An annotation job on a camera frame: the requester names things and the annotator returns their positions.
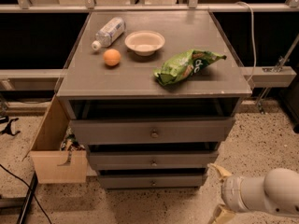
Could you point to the grey top drawer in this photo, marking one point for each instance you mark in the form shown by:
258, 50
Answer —
150, 131

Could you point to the grey drawer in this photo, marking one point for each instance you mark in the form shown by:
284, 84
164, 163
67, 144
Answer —
151, 160
150, 131
151, 181

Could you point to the black clamp tool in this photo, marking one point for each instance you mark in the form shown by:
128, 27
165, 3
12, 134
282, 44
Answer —
8, 129

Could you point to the metal railing frame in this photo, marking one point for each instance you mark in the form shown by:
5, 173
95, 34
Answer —
46, 8

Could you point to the snack packets in box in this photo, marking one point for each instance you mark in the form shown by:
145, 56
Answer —
70, 142

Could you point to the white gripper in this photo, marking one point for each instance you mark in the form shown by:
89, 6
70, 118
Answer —
231, 190

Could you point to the white paper bowl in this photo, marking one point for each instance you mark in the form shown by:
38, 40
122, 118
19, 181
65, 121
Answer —
144, 43

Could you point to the light wooden box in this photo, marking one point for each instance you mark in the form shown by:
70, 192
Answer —
53, 165

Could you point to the grey drawer cabinet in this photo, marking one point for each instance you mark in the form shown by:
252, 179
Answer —
92, 91

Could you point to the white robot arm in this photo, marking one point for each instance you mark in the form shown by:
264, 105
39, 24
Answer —
276, 193

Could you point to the green chip bag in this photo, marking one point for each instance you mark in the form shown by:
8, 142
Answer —
184, 65

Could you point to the grey bottom drawer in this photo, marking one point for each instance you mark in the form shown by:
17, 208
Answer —
151, 181

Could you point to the orange fruit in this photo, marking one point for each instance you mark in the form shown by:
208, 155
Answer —
111, 57

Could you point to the clear plastic water bottle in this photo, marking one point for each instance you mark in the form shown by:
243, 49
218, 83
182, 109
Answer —
108, 33

